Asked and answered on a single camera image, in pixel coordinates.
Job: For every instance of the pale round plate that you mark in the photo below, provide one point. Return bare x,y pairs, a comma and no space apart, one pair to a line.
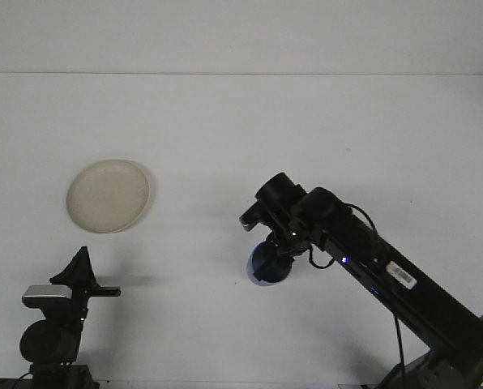
108,198

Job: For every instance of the pale blue cup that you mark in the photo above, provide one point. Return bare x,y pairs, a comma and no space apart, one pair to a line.
280,272

